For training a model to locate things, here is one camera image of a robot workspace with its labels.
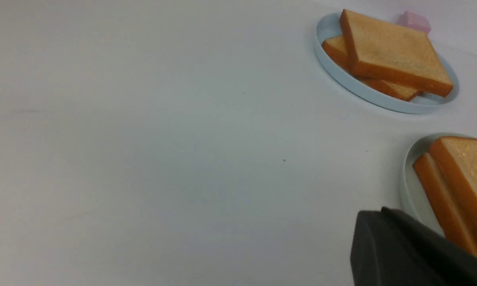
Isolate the mint green plate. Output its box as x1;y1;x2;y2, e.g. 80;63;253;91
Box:
400;133;471;235

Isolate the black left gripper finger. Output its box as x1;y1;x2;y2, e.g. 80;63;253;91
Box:
350;207;477;286

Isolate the light blue bread plate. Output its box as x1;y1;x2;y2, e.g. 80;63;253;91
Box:
313;12;461;114

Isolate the pink block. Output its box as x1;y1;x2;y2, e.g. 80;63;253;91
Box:
397;11;431;34

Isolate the toast slice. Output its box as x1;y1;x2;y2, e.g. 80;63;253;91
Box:
413;153;477;258
429;136;477;238
339;9;454;97
321;35;422;102

